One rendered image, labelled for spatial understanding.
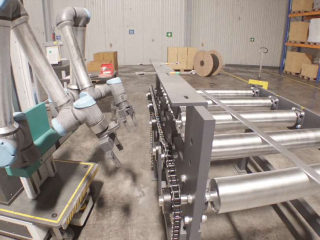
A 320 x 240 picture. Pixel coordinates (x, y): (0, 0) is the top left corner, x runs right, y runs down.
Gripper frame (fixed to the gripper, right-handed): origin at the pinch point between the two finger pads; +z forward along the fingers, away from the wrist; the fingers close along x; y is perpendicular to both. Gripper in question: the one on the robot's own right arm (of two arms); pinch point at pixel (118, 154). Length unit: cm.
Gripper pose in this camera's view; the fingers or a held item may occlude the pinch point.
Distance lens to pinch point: 103.2
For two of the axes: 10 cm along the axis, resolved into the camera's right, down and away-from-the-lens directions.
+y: -9.2, 3.8, 1.2
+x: 0.9, 4.9, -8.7
